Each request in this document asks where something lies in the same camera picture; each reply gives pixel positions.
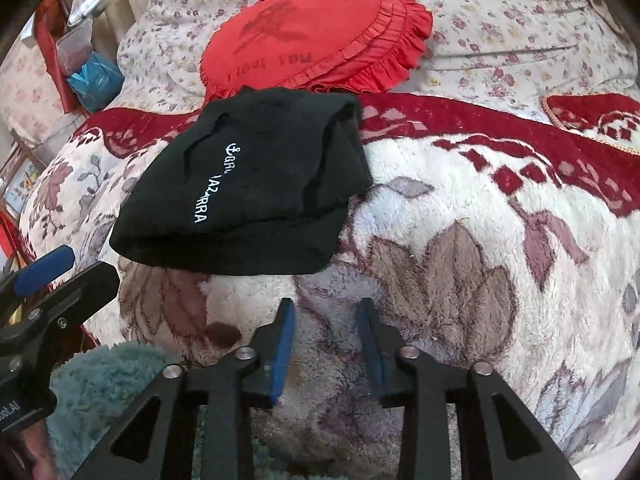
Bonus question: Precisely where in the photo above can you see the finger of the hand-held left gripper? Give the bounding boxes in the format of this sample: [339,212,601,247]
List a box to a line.
[0,261,121,358]
[0,245,77,301]

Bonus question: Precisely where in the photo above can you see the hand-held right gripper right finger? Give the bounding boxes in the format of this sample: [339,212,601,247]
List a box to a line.
[355,297,581,480]

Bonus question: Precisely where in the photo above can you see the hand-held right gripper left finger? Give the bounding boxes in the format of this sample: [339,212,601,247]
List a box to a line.
[70,297,297,480]

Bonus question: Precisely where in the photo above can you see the black pants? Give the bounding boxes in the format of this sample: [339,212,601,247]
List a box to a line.
[109,86,375,277]

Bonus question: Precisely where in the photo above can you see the colourful framed picture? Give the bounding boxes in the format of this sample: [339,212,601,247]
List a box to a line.
[2,157,46,211]

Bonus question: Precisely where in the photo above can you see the red and white fleece blanket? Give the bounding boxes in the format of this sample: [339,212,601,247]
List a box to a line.
[20,92,640,480]

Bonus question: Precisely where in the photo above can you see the floral furniture cover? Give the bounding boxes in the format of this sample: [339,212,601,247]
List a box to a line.
[0,35,86,151]

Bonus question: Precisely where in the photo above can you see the blue plastic bag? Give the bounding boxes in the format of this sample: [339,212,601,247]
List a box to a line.
[66,50,126,113]

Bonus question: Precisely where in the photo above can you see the red hanging cloth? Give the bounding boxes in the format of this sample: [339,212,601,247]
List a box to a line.
[32,0,76,113]

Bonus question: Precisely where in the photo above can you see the clear plastic bag red contents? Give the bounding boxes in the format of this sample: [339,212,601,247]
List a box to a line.
[55,22,96,76]

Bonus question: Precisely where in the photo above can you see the clear crumpled plastic bag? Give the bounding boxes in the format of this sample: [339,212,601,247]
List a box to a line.
[67,0,108,26]

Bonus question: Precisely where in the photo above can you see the red ruffled heart pillow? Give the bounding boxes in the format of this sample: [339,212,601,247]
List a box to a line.
[197,0,433,101]

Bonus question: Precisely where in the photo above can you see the red cushion with gold trim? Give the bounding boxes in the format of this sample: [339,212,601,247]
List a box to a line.
[540,92,640,156]

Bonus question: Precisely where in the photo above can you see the floral quilt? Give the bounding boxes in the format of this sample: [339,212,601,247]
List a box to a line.
[116,0,640,128]

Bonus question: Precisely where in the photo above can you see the beige cloth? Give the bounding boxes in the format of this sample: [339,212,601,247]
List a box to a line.
[585,0,626,28]

